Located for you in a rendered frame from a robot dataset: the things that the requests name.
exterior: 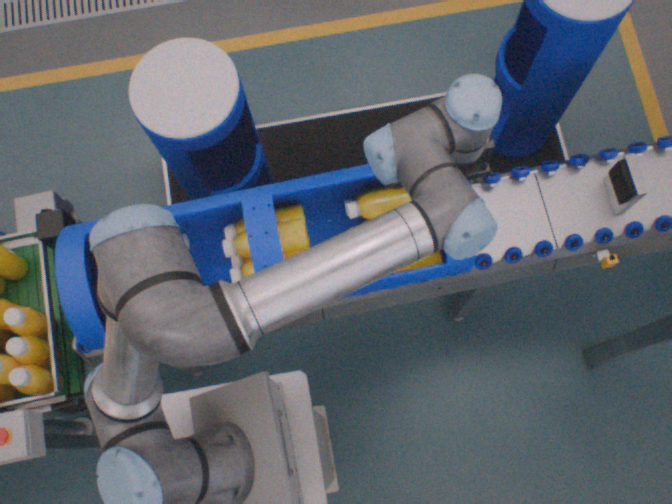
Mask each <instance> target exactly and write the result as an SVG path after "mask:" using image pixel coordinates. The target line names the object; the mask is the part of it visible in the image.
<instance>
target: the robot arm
mask: <svg viewBox="0 0 672 504"><path fill-rule="evenodd" d="M501 105H502V96H501V92H500V90H499V87H498V86H497V85H496V84H495V83H494V82H493V81H492V80H491V79H489V78H488V77H486V76H483V75H479V74H468V75H464V76H462V77H460V78H458V79H457V80H456V81H454V83H453V84H452V85H451V87H450V88H449V89H448V91H447V93H446V96H444V97H442V98H440V99H438V100H436V101H434V102H432V103H430V104H429V105H428V106H426V107H424V108H422V109H419V110H417V111H415V112H413V113H411V114H409V115H407V116H405V117H403V118H401V119H399V120H397V121H395V122H393V123H391V124H390V123H388V124H387V125H386V126H384V127H382V128H381V129H379V130H377V131H375V132H374V133H373V134H371V135H369V136H368V137H367V138H366V139H365V141H364V151H365V155H366V158H367V160H368V163H369V165H370V167H371V169H372V171H373V172H374V174H375V176H376V177H377V179H378V180H380V182H381V183H382V184H384V185H387V186H388V187H390V188H393V189H397V190H398V189H401V188H404V189H405V190H406V192H407V193H408V195H409V196H410V198H411V201H410V202H407V203H405V204H403V205H400V206H398V207H396V208H394V209H392V210H390V211H388V212H385V213H383V214H381V215H379V216H377V217H375V218H372V219H370V220H368V221H366V222H364V223H362V224H360V225H357V226H355V227H353V228H351V229H349V230H347V231H344V232H342V233H340V234H338V235H336V236H334V237H331V238H329V239H327V240H325V241H323V242H321V243H319V244H316V245H314V246H312V247H310V248H308V249H306V250H303V251H301V252H299V253H297V254H295V255H293V256H291V257H288V258H286V259H284V260H282V261H280V262H278V263H275V264H273V265H271V266H269V267H267V268H265V269H263V270H260V271H258V272H256V273H254V274H252V275H250V276H247V277H245V278H243V279H241V280H239V281H237V282H235V283H228V282H225V281H222V280H219V281H217V282H215V283H213V284H211V285H209V286H205V285H204V283H203V281H202V278H201V276H200V274H199V272H198V269H197V267H196V265H195V263H194V260H193V258H192V256H191V254H190V252H189V249H188V247H187V245H186V243H185V240H184V238H183V236H182V234H181V228H180V226H179V225H178V224H177V223H176V221H175V219H174V217H173V216H172V214H171V213H170V212H169V211H168V210H166V209H164V208H161V207H160V206H157V205H150V204H141V205H133V206H128V207H125V208H122V209H119V210H116V211H114V212H112V213H110V214H109V215H108V216H106V217H104V218H102V219H101V220H100V221H99V222H98V223H97V224H96V225H95V226H94V227H93V229H92V231H91V233H90V237H89V241H90V245H91V247H90V250H91V253H92V254H94V257H95V259H96V263H97V267H98V286H97V297H98V302H99V305H100V307H101V309H102V310H103V312H104V313H105V314H106V315H107V323H106V337H105V350H104V363H102V364H100V365H99V366H97V367H96V368H95V371H93V372H91V373H90V374H89V375H88V377H87V379H86V381H85V385H84V392H85V401H86V404H87V407H88V409H89V410H90V413H91V416H92V419H93V422H94V426H95V429H96V432H97V435H98V438H99V441H100V445H101V448H102V451H103V454H102V456H101V457H100V459H99V462H98V466H97V474H98V476H99V478H98V479H97V483H98V487H99V491H100V494H101V497H102V499H103V501H104V503H105V504H241V503H242V502H243V501H245V499H246V498H247V497H248V495H249V493H250V491H251V489H252V486H253V482H254V474H255V465H254V457H253V452H252V448H251V445H250V443H249V441H248V438H247V437H246V435H245V433H244V432H243V431H242V430H241V428H240V427H238V426H237V425H236V424H234V423H232V422H229V421H222V422H215V423H212V424H209V425H208V426H206V427H204V428H202V429H201V430H199V431H197V432H195V433H194V434H192V435H190V436H189V437H183V438H177V439H175V438H174V437H173V434H172V432H171V429H170V426H169V424H168V422H167V419H166V416H165V413H164V411H163V408H162V404H161V400H162V395H163V380H162V377H161V375H160V373H159V372H158V367H159V362H160V363H164V364H168V365H174V366H183V367H197V366H205V365H212V364H217V363H221V362H225V361H228V360H231V359H234V358H236V357H238V356H240V355H242V354H245V353H247V352H249V351H251V350H253V348H254V346H255V343H256V341H257V339H258V338H259V337H261V336H263V335H265V334H267V333H269V332H271V331H273V330H275V329H278V328H280V327H282V326H284V325H286V324H288V323H290V322H292V321H294V320H296V319H298V318H300V317H303V316H305V315H307V314H309V313H311V312H313V311H315V310H317V309H319V308H321V307H323V306H325V305H327V304H330V303H332V302H334V301H336V300H338V299H340V298H342V297H344V296H346V295H348V294H350V293H352V292H355V291H357V290H359V289H361V288H363V287H365V286H367V285H369V284H371V283H373V282H375V281H377V280H379V279H382V278H384V277H386V276H388V275H390V274H392V273H394V272H396V271H398V270H400V269H402V268H404V267H407V266H409V265H411V264H413V263H415V262H417V261H419V260H421V259H423V258H425V257H427V256H429V255H431V254H433V253H435V252H438V251H440V250H442V249H443V250H444V251H445V253H448V254H449V256H450V257H451V258H453V259H456V260H462V259H463V258H470V257H472V256H474V255H476V254H478V253H479V252H481V251H482V250H483V249H485V248H486V247H487V246H488V245H489V244H490V243H491V242H492V240H493V239H494V237H495V236H496V232H497V229H498V227H497V222H496V220H495V219H494V217H493V216H492V214H491V213H490V211H489V210H488V208H487V207H486V205H485V201H484V200H483V199H482V198H480V197H479V195H478V194H477V192H476V191H475V190H474V188H473V187H472V186H471V184H470V183H469V182H468V180H473V182H472V185H474V184H479V183H484V182H486V180H487V178H488V176H489V174H490V172H491V170H490V166H489V162H488V161H489V159H490V156H491V154H492V152H493V150H494V148H495V145H494V142H493V139H492V137H491V132H492V129H493V127H494V125H495V124H496V123H497V121H498V119H499V115H500V110H501ZM482 164H483V167H484V166H486V169H485V170H482V171H481V168H482ZM483 175H486V176H485V178H484V179H480V180H476V179H477V177H478V176H483Z"/></svg>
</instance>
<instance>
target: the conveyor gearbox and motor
mask: <svg viewBox="0 0 672 504"><path fill-rule="evenodd" d="M13 201H14V212H15V222H16V233H18V232H23V231H28V230H32V229H36V221H35V214H37V213H40V211H41V209H46V208H48V209H53V210H55V209H63V210H64V211H65V212H67V213H68V214H69V215H70V216H72V217H73V218H74V219H75V220H76V224H80V223H82V222H81V221H80V220H79V219H78V216H77V214H76V212H75V211H74V205H73V204H72V203H70V202H69V201H68V200H67V199H66V198H65V197H62V198H61V197H60V196H59V195H58V194H57V193H55V192H54V191H52V190H48V191H45V192H41V193H36V194H31V195H26V196H17V197H16V198H14V200H13Z"/></svg>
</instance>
